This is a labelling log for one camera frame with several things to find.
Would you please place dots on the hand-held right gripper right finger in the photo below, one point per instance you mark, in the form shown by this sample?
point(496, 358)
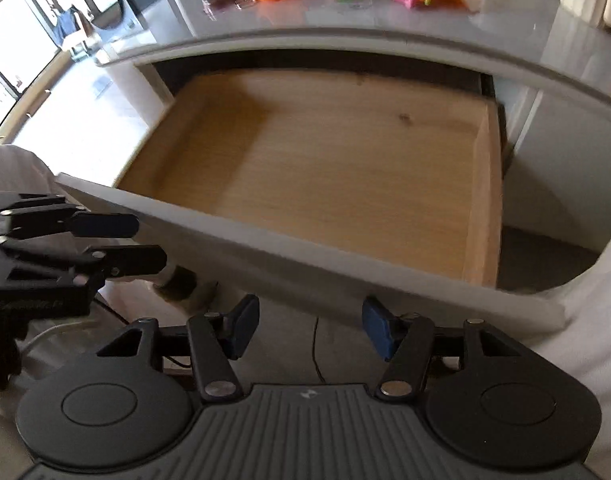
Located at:
point(378, 327)

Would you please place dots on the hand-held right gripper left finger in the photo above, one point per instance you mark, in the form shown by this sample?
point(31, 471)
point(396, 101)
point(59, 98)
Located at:
point(243, 327)

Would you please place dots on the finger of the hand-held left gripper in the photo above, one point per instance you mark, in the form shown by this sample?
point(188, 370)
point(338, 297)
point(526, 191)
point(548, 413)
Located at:
point(108, 225)
point(135, 260)

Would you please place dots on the wooden drawer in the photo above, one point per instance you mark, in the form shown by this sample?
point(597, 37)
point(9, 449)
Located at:
point(310, 160)

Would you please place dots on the dark slipper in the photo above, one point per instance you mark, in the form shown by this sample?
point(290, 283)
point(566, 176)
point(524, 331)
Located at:
point(178, 285)

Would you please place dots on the blue hanging cloth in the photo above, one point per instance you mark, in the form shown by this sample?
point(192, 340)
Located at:
point(68, 27)

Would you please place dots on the brown snack packet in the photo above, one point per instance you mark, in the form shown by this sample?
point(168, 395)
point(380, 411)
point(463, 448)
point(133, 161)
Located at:
point(225, 4)

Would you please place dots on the white table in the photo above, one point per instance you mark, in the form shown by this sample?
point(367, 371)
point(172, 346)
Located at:
point(435, 40)

